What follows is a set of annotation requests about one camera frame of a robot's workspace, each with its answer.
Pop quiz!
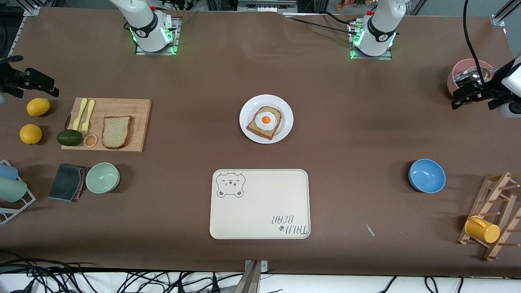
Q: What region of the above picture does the plain brown bread slice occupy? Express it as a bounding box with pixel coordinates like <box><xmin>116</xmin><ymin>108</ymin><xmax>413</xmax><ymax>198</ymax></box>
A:
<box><xmin>101</xmin><ymin>116</ymin><xmax>133</xmax><ymax>149</ymax></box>

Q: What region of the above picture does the white round plate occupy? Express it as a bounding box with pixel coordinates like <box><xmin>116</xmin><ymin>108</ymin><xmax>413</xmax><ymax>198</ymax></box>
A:
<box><xmin>239</xmin><ymin>94</ymin><xmax>294</xmax><ymax>144</ymax></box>

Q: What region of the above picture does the fried egg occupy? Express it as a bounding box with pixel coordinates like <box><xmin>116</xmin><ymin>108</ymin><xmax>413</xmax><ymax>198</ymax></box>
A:
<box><xmin>255</xmin><ymin>112</ymin><xmax>278</xmax><ymax>131</ymax></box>

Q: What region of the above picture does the toast slice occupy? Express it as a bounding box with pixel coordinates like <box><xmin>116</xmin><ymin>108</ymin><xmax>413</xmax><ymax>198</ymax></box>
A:
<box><xmin>246</xmin><ymin>106</ymin><xmax>282</xmax><ymax>140</ymax></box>

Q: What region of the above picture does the metal spoon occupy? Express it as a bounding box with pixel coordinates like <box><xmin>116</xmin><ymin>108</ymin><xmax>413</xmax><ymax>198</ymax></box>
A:
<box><xmin>454</xmin><ymin>67</ymin><xmax>500</xmax><ymax>85</ymax></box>

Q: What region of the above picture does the yellow lemon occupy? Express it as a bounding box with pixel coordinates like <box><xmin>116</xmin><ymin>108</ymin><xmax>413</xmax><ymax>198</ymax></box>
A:
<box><xmin>26</xmin><ymin>98</ymin><xmax>51</xmax><ymax>117</ymax></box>
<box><xmin>20</xmin><ymin>124</ymin><xmax>43</xmax><ymax>145</ymax></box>

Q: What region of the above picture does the pink bowl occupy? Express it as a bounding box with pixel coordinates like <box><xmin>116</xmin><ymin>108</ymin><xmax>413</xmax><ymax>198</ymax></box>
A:
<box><xmin>447</xmin><ymin>59</ymin><xmax>495</xmax><ymax>98</ymax></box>

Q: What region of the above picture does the yellow plastic knife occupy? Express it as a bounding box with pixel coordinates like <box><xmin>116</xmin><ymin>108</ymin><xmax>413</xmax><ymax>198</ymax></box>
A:
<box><xmin>72</xmin><ymin>98</ymin><xmax>88</xmax><ymax>131</ymax></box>

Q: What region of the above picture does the yellow plastic fork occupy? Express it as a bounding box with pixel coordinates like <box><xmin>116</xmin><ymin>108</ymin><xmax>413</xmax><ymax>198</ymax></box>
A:
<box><xmin>82</xmin><ymin>100</ymin><xmax>95</xmax><ymax>135</ymax></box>

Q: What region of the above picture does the green avocado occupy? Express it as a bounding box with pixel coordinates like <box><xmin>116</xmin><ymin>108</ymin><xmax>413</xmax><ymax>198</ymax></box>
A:
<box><xmin>57</xmin><ymin>129</ymin><xmax>83</xmax><ymax>146</ymax></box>

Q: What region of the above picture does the wooden cutting board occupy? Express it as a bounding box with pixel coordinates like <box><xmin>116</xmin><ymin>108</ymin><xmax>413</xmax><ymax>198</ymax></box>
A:
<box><xmin>61</xmin><ymin>98</ymin><xmax>152</xmax><ymax>153</ymax></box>

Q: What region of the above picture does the blue bowl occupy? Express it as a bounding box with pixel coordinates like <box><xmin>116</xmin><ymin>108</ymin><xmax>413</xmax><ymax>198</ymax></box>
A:
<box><xmin>408</xmin><ymin>159</ymin><xmax>446</xmax><ymax>193</ymax></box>

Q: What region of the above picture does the grey folded cloth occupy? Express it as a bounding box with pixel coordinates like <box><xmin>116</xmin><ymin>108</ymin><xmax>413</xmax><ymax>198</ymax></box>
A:
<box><xmin>48</xmin><ymin>164</ymin><xmax>89</xmax><ymax>202</ymax></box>

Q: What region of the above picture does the wooden mug rack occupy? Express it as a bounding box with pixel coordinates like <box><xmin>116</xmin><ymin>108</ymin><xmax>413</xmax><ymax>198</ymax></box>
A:
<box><xmin>457</xmin><ymin>172</ymin><xmax>521</xmax><ymax>261</ymax></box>

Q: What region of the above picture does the pale green bowl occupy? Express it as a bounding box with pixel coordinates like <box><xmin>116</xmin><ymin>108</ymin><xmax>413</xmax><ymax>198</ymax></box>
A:
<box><xmin>85</xmin><ymin>162</ymin><xmax>120</xmax><ymax>194</ymax></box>

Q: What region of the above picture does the pale green cup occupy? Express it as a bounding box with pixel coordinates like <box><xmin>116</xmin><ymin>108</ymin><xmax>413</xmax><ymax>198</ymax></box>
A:
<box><xmin>0</xmin><ymin>178</ymin><xmax>28</xmax><ymax>203</ymax></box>

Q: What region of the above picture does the yellow mug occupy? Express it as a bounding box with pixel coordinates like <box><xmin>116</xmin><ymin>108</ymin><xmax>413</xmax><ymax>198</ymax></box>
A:
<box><xmin>464</xmin><ymin>216</ymin><xmax>501</xmax><ymax>244</ymax></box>

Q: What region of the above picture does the cream bear print tray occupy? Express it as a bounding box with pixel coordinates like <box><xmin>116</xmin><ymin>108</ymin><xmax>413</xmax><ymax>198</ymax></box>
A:
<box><xmin>209</xmin><ymin>169</ymin><xmax>311</xmax><ymax>240</ymax></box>

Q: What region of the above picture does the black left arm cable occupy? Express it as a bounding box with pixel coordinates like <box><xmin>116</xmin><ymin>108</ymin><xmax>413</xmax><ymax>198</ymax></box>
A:
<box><xmin>463</xmin><ymin>0</ymin><xmax>489</xmax><ymax>88</ymax></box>

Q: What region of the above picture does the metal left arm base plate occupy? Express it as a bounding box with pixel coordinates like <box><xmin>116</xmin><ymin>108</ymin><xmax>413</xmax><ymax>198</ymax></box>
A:
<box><xmin>348</xmin><ymin>20</ymin><xmax>393</xmax><ymax>61</ymax></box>

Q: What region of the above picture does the white wire rack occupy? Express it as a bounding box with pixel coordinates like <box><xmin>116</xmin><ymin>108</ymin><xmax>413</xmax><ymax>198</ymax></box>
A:
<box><xmin>0</xmin><ymin>160</ymin><xmax>36</xmax><ymax>225</ymax></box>

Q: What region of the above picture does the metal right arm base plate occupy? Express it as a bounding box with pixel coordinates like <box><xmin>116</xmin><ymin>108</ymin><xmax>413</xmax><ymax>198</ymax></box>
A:
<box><xmin>135</xmin><ymin>16</ymin><xmax>180</xmax><ymax>55</ymax></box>

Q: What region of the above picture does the black cable on table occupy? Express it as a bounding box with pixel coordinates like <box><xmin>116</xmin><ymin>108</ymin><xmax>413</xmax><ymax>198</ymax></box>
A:
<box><xmin>285</xmin><ymin>14</ymin><xmax>359</xmax><ymax>37</ymax></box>

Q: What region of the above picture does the black floor cable bundle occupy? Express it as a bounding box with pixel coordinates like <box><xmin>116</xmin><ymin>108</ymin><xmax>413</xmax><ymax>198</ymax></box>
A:
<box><xmin>0</xmin><ymin>258</ymin><xmax>245</xmax><ymax>293</ymax></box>

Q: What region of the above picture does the metal bracket at table edge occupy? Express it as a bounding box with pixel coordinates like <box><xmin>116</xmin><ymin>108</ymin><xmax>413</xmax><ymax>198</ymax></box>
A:
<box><xmin>240</xmin><ymin>260</ymin><xmax>268</xmax><ymax>293</ymax></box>

